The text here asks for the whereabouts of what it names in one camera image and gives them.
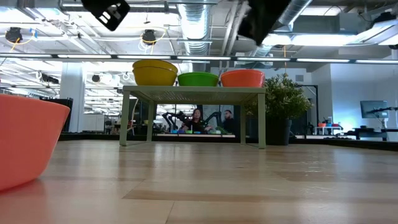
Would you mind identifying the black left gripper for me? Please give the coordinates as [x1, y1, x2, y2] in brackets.
[81, 0, 131, 32]

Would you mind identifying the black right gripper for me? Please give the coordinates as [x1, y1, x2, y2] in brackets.
[238, 0, 292, 46]

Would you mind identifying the orange plastic mini bowl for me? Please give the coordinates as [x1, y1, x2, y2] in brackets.
[220, 68, 266, 88]
[0, 94, 72, 192]

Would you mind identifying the patterned yellow mini bowl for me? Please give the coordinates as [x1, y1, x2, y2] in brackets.
[132, 59, 179, 75]
[132, 67, 178, 86]

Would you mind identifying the green plastic mini bowl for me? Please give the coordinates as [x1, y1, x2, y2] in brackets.
[177, 72, 220, 87]

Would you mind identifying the small potted plant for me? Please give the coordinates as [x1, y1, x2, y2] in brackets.
[244, 73, 313, 146]

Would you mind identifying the white square column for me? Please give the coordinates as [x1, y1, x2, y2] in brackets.
[60, 62, 85, 133]

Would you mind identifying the green perforated metal shelf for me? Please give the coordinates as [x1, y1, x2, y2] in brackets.
[119, 85, 267, 149]

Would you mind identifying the person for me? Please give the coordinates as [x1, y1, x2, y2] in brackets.
[221, 110, 240, 135]
[183, 108, 214, 134]

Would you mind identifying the small white background table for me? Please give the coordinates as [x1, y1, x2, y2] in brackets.
[314, 123, 345, 136]

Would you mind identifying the background wooden table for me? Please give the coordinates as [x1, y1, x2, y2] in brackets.
[155, 133, 237, 138]

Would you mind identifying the computer monitor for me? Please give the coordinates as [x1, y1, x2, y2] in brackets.
[359, 100, 389, 119]

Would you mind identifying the silver ventilation duct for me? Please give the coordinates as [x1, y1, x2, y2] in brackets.
[254, 0, 313, 57]
[177, 0, 215, 57]

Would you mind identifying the black ceiling cable reel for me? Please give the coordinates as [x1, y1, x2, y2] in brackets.
[142, 29, 157, 47]
[5, 27, 23, 44]

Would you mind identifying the black aluminium table frame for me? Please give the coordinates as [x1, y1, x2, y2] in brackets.
[58, 132, 398, 152]

